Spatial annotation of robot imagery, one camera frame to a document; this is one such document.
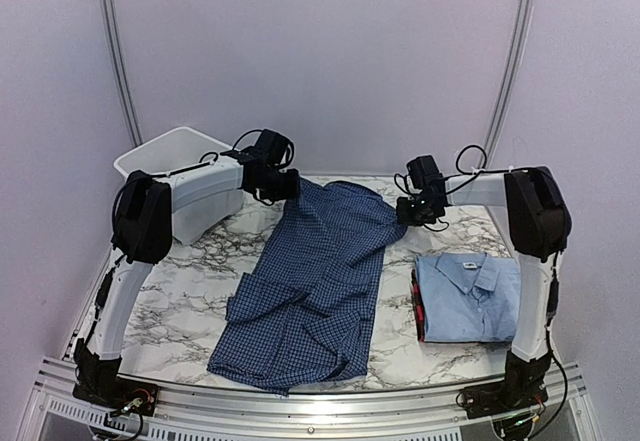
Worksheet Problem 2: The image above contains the dark blue checked shirt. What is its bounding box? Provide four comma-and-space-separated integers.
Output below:
207, 179, 406, 395

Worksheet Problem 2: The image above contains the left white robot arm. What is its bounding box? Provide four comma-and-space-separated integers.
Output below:
74, 127, 300, 406

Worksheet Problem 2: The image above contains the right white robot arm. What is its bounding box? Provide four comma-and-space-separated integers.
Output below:
396, 155, 572, 417

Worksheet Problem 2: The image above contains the white plastic bin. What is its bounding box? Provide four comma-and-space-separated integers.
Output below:
113, 126, 244, 245

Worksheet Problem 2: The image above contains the light blue folded shirt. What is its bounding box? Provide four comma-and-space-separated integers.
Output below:
414, 253, 521, 343

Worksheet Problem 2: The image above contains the red black plaid folded shirt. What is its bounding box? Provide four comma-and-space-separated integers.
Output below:
411, 269, 427, 342

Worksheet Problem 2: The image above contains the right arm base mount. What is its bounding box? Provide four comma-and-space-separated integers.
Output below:
456, 351, 552, 419

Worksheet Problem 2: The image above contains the right corner wall post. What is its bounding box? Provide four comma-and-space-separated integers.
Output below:
483, 0, 534, 164

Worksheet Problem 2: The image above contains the aluminium front frame rail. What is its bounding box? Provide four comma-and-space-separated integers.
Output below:
22, 355, 601, 441

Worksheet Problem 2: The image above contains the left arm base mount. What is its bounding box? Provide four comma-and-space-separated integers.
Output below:
72, 339, 159, 416

